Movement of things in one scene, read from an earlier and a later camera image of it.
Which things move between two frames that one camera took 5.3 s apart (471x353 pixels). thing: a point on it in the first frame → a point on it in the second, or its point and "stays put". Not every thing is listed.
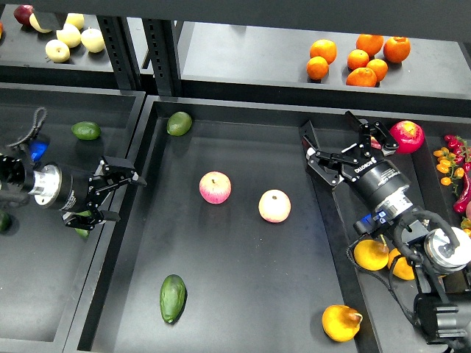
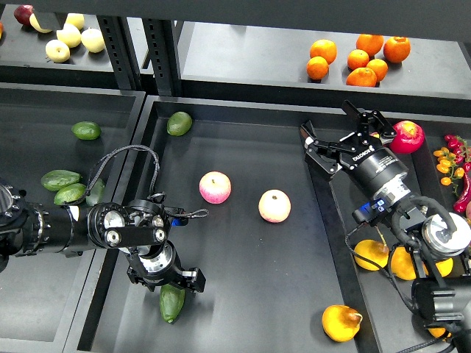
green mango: [172, 298] stays put
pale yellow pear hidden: [34, 23] stays put
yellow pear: [341, 323] stays put
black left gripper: [80, 190] → [160, 264]
